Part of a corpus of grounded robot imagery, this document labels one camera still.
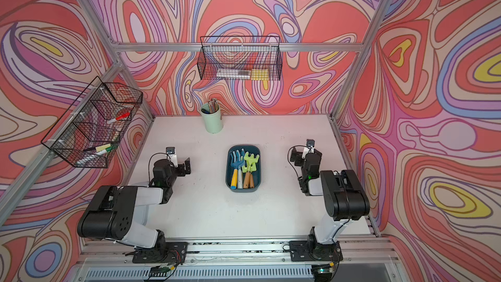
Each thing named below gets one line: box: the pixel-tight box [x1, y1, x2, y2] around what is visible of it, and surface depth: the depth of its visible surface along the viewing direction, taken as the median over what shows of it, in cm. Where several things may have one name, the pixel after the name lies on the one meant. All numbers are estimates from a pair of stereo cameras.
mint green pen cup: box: [200, 103, 224, 134], surface depth 109 cm
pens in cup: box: [200, 97, 219, 115], surface depth 106 cm
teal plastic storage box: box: [225, 144, 262, 193], surface depth 95 cm
